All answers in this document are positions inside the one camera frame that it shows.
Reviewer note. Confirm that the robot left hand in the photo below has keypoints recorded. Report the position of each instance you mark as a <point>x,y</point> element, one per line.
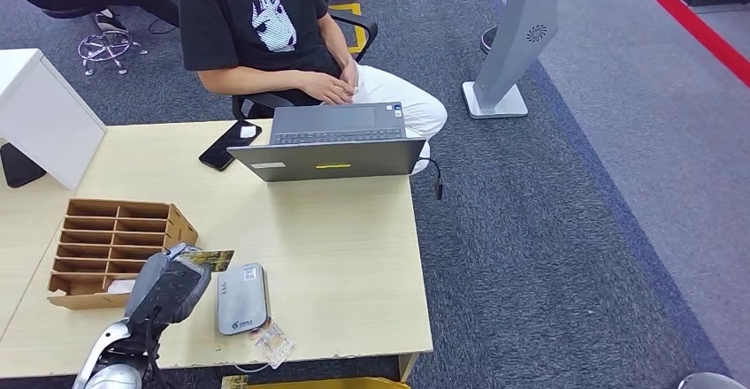
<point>143,287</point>

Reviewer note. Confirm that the person's left hand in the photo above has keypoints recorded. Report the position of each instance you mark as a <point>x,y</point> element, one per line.
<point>350,73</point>

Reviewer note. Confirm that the person's right hand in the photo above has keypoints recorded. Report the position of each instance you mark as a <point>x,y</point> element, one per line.
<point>331,87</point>

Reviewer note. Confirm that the golden ID card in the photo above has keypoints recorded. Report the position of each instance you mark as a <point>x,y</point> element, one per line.
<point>217,260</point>

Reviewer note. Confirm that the person's left forearm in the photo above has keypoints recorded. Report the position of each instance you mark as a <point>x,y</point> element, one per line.
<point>337,38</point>

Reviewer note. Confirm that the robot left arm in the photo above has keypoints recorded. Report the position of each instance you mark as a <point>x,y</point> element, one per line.
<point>105,357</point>

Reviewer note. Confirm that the person's right forearm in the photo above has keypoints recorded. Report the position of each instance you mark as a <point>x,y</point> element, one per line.
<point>252,79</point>

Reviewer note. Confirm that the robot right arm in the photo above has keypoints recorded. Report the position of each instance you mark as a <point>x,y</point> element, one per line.
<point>710,383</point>

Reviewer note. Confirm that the white room key card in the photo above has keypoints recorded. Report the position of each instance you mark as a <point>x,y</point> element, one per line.
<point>120,287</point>

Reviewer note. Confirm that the wooden card holder box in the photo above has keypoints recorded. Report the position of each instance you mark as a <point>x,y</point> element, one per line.
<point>181,231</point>

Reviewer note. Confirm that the person in black shirt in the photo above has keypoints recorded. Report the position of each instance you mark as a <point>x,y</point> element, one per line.
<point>246,52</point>

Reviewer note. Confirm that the black office chair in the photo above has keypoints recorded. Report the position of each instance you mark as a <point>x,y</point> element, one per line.
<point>364,25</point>

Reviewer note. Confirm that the yellow floor tape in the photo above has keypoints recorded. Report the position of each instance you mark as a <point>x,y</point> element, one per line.
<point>344,7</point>

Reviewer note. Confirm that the grey laptop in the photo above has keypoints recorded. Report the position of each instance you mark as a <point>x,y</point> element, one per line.
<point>325,161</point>

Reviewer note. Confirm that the black smartphone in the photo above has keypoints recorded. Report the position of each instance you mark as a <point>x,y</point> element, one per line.
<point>224,149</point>

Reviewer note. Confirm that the round dark base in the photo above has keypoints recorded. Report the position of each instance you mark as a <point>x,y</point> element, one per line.
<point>488,41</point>

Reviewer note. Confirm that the clear plastic bag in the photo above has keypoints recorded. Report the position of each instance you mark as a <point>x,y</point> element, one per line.
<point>272,345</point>

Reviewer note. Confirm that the grey kiosk stand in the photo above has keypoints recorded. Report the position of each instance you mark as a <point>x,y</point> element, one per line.
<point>514,35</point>

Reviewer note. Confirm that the black base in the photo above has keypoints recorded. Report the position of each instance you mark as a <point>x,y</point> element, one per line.
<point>17,167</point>

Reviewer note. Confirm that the white angled panel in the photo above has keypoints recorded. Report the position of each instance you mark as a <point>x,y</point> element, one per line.
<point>47,117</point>

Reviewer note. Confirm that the yellow object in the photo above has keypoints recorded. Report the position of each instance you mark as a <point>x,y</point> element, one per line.
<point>328,384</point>

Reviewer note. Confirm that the chrome base stool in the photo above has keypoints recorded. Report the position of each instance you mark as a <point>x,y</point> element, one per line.
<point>67,11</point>

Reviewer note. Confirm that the red floor tape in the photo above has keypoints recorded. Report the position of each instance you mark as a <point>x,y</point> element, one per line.
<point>691,23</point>

